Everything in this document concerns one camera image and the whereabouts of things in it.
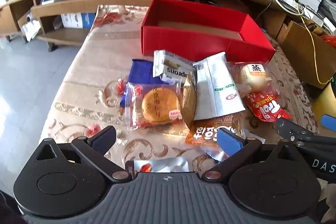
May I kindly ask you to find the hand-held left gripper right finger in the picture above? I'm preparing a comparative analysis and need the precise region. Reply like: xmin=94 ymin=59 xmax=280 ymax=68
xmin=202 ymin=127 xmax=300 ymax=180

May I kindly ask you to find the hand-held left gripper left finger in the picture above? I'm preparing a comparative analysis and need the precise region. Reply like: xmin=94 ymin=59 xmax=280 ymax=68
xmin=35 ymin=126 xmax=134 ymax=183

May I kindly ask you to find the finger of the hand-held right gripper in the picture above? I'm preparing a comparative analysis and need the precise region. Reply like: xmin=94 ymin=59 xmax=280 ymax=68
xmin=321 ymin=114 xmax=336 ymax=133
xmin=275 ymin=118 xmax=336 ymax=147

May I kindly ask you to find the orange snack packet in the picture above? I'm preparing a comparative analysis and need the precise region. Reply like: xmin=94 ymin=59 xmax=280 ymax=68
xmin=184 ymin=118 xmax=265 ymax=161

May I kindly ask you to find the red candy packet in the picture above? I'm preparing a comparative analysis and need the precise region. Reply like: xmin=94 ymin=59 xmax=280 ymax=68
xmin=243 ymin=93 xmax=293 ymax=122

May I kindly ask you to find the gold snack packet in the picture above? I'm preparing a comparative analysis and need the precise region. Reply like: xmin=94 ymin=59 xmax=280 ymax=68
xmin=181 ymin=80 xmax=197 ymax=130

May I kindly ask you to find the long white snack packet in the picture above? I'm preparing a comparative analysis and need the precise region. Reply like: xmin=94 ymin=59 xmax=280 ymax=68
xmin=193 ymin=52 xmax=246 ymax=121

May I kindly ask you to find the clear round pastry packet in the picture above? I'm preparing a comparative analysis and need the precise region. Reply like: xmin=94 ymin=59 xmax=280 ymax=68
xmin=123 ymin=82 xmax=184 ymax=131

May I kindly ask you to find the silver sausage packet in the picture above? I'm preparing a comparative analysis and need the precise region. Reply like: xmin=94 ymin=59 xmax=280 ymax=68
xmin=125 ymin=157 xmax=189 ymax=174

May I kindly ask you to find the blue snack packet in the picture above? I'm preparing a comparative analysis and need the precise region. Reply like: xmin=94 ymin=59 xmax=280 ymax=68
xmin=119 ymin=59 xmax=164 ymax=109

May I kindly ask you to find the white wafer packet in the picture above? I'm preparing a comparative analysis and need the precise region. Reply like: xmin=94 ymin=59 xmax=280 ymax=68
xmin=153 ymin=49 xmax=196 ymax=84

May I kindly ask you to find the red cardboard box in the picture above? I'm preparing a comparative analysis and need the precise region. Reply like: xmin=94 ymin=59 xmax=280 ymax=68
xmin=140 ymin=0 xmax=276 ymax=63

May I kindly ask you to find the yellow container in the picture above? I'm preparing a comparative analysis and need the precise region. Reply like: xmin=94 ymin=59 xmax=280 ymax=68
xmin=312 ymin=80 xmax=336 ymax=122

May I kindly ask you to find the clear steamed cake packet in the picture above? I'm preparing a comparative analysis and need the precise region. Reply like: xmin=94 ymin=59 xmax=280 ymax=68
xmin=227 ymin=61 xmax=275 ymax=96

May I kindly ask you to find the floral patterned tablecloth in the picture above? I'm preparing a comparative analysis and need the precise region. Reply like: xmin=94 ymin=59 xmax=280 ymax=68
xmin=39 ymin=5 xmax=319 ymax=180

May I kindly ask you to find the brown cardboard box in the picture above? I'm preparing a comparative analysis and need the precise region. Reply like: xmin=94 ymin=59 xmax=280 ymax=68
xmin=281 ymin=21 xmax=336 ymax=88

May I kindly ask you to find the red plastic bag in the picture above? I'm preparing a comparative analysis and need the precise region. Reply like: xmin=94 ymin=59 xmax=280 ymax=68
xmin=319 ymin=35 xmax=336 ymax=50

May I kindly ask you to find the white and blue box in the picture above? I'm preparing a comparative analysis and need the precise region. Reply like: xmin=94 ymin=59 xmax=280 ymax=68
xmin=61 ymin=13 xmax=96 ymax=29

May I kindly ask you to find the white plastic bag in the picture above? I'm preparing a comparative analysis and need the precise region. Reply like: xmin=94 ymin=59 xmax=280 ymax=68
xmin=21 ymin=11 xmax=42 ymax=42

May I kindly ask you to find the yellow cable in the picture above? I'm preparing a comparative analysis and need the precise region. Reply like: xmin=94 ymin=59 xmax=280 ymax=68
xmin=227 ymin=0 xmax=334 ymax=85

